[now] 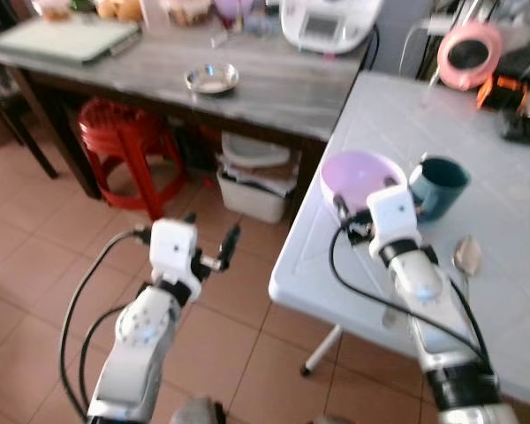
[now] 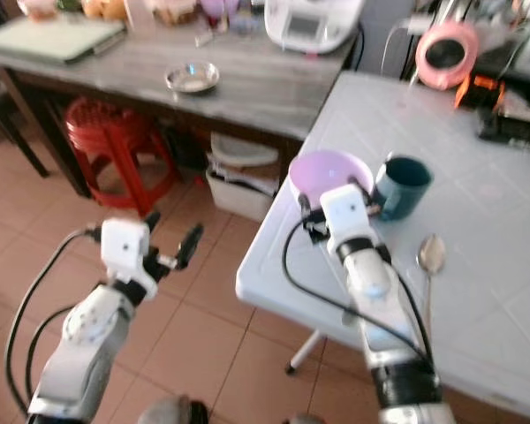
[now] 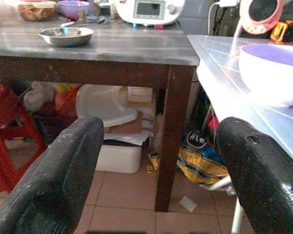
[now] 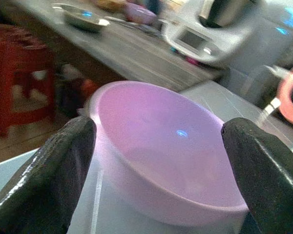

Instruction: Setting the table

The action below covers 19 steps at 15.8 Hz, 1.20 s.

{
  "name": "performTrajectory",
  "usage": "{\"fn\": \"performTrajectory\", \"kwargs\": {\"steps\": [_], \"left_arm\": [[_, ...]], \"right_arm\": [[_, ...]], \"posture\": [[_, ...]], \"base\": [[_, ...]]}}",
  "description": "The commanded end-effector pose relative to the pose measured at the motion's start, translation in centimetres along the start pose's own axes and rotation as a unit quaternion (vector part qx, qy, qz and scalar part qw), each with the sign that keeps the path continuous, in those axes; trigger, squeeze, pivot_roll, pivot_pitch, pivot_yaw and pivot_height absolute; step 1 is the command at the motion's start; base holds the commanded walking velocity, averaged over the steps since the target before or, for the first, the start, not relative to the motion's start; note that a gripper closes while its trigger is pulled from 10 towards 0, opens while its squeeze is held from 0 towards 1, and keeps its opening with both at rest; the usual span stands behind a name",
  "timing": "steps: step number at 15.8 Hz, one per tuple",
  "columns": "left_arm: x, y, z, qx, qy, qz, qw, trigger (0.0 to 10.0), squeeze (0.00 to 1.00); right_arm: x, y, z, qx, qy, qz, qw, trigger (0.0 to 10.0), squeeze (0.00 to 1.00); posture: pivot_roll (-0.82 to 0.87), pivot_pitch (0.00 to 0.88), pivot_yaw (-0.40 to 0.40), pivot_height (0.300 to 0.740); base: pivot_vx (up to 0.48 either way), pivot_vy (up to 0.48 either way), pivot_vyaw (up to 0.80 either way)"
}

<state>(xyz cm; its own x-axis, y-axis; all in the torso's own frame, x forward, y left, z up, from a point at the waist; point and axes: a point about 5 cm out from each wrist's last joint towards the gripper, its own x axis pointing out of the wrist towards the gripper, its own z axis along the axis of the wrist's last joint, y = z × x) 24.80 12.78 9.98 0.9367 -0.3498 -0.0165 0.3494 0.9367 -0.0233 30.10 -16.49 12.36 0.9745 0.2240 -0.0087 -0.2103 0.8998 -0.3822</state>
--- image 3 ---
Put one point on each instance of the red and yellow bag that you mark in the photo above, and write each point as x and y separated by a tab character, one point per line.
66	100

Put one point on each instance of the white tiled table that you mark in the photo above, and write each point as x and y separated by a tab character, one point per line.
217	80

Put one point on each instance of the white power adapter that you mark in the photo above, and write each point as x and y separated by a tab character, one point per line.
228	3

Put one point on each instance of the small purple plastic bowl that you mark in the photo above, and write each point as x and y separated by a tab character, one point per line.
72	8

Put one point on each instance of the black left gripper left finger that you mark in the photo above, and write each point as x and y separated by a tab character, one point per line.
51	182

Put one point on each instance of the clear plastic food container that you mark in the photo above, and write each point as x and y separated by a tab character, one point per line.
36	11

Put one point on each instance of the cream cardboard box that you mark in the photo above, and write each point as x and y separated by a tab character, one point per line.
139	95

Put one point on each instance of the metal spoon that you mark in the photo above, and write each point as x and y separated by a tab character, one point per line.
98	20

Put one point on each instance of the white plastic basin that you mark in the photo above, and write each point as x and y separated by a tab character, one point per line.
100	104

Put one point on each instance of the white plastic bag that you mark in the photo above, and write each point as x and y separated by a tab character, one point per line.
36	96

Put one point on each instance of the white paper scrap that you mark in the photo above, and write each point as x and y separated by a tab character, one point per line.
188	203

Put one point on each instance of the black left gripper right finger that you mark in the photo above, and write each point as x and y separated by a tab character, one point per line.
263	185

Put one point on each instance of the orange and black tool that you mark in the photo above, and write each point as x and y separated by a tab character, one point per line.
277	31

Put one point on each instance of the small yellow packet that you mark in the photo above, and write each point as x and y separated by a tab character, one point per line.
154	161

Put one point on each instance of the round metal dish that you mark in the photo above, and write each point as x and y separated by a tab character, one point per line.
66	39

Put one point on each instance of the white storage box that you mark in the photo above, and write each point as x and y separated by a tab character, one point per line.
117	158

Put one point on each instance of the red plastic stool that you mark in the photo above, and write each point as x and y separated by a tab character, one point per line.
5	114

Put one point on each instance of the large purple plastic bowl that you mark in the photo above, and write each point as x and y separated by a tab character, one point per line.
266	80

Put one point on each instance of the yellow and blue bag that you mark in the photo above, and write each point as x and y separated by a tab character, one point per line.
200	165

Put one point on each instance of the wooden table with grey top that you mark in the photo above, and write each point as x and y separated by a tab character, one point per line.
173	122

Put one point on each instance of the white kitchen food processor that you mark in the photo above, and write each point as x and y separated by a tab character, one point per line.
127	14

